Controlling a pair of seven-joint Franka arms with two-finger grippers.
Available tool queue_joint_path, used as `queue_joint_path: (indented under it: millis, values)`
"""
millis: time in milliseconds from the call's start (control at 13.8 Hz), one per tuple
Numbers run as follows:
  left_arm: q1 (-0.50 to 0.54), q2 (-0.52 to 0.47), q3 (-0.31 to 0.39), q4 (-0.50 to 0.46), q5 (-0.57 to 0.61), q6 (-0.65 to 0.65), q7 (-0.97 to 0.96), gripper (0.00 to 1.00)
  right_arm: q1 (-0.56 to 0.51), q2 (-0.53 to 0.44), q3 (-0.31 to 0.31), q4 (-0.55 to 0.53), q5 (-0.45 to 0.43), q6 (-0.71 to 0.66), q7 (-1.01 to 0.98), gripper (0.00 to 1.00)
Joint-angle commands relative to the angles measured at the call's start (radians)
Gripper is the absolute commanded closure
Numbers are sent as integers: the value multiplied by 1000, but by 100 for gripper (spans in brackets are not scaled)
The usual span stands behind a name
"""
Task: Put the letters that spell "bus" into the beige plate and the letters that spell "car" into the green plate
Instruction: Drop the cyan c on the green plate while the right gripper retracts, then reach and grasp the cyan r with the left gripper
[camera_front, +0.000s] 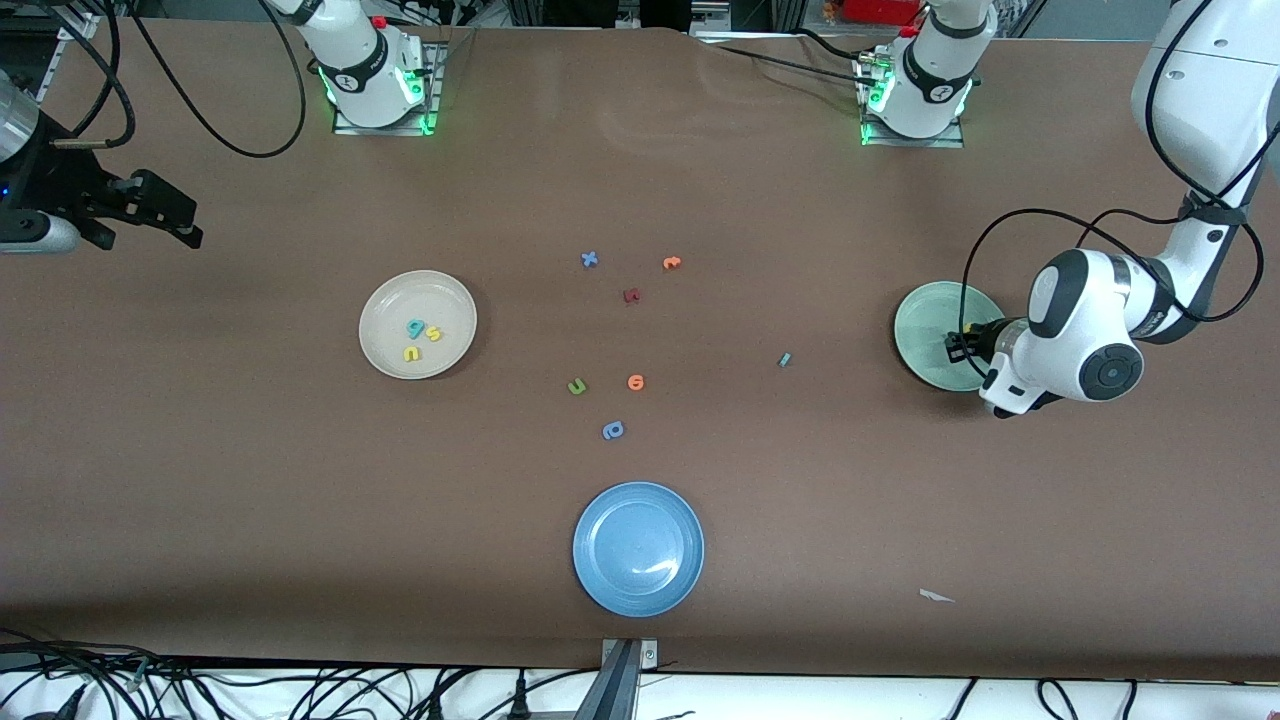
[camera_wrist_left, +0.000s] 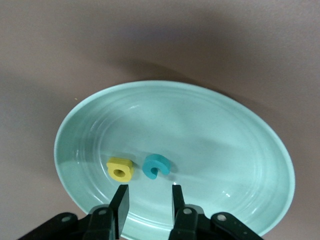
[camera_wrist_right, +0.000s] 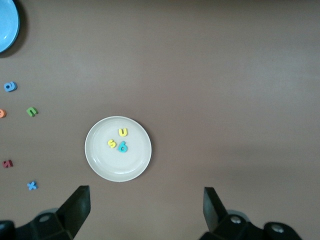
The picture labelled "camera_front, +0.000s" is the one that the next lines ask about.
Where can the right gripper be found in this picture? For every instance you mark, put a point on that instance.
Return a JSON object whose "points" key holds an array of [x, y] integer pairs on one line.
{"points": [[62, 186]]}

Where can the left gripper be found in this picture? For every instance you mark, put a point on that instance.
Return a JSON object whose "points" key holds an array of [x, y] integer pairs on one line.
{"points": [[979, 341]]}

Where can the teal foam letter g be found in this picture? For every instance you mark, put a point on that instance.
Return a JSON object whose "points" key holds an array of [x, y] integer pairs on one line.
{"points": [[415, 329]]}

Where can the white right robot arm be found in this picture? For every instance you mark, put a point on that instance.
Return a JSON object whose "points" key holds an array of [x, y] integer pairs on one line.
{"points": [[360, 70]]}

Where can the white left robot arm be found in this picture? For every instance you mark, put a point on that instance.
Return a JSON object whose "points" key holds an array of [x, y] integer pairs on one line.
{"points": [[1210, 90]]}

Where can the green plate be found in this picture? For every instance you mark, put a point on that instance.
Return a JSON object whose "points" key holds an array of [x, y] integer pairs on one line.
{"points": [[925, 330]]}

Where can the white paper scrap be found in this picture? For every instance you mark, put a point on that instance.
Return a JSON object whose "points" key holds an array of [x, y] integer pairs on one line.
{"points": [[935, 596]]}

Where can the beige brown plate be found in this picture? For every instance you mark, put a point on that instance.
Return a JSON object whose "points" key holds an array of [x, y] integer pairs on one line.
{"points": [[440, 295]]}

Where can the brown table cover sheet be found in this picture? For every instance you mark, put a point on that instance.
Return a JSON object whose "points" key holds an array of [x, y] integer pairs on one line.
{"points": [[300, 500]]}

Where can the blue plate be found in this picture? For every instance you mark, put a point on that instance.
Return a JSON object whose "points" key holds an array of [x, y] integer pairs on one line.
{"points": [[638, 549]]}

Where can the black power plug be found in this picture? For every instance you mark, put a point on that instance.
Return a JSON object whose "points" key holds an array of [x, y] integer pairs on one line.
{"points": [[520, 698]]}

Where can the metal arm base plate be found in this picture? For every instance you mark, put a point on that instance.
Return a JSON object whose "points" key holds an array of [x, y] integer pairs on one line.
{"points": [[915, 142], [385, 130]]}

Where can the aluminium frame rail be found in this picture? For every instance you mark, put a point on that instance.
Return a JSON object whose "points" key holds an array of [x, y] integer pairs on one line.
{"points": [[68, 35]]}

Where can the grey metal rack frame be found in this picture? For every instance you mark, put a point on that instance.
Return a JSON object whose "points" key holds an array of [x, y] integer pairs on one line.
{"points": [[712, 12]]}

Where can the grey metal frame bracket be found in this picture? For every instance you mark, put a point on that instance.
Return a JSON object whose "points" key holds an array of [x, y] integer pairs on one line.
{"points": [[625, 680]]}

